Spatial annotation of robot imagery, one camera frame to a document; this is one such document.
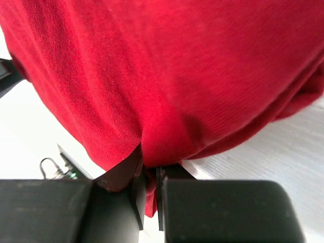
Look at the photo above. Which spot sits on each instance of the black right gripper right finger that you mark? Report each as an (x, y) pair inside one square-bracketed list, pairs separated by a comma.
[(192, 210)]

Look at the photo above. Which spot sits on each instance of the red t-shirt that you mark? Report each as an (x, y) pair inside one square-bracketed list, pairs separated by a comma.
[(180, 79)]

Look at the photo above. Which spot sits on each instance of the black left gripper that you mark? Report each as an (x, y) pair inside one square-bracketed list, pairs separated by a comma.
[(10, 76)]

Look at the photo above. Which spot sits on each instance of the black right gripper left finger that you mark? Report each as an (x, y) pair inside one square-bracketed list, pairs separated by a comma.
[(75, 208)]

